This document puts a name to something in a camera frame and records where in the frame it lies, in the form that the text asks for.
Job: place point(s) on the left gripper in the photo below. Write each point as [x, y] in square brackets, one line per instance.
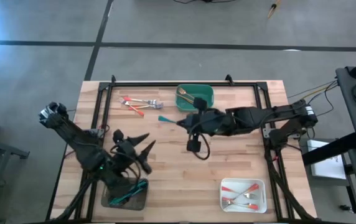
[129, 154]

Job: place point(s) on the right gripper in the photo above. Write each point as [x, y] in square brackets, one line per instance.
[206, 123]

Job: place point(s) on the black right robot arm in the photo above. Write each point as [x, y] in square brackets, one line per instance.
[259, 113]

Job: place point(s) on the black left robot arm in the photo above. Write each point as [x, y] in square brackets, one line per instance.
[72, 137]

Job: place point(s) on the green plastic bin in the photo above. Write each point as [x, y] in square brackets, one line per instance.
[209, 93]

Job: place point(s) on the grey translucent plastic bin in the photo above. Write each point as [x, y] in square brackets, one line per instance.
[140, 204]

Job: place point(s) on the white plastic bin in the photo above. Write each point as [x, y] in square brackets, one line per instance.
[243, 182]

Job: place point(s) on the black metal beam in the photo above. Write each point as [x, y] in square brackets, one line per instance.
[330, 150]

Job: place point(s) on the white paper sheet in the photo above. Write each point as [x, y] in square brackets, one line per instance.
[327, 168]

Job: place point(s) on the small black floor object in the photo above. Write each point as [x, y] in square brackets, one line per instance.
[345, 208]

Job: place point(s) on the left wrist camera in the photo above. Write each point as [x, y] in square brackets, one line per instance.
[146, 166]

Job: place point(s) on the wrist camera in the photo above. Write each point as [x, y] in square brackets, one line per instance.
[146, 166]
[193, 145]

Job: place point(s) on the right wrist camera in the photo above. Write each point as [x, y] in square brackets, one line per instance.
[193, 145]

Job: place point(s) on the black aluminium table frame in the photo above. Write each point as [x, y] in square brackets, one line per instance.
[150, 83]

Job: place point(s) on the silver corner bracket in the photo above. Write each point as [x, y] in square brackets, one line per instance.
[266, 133]

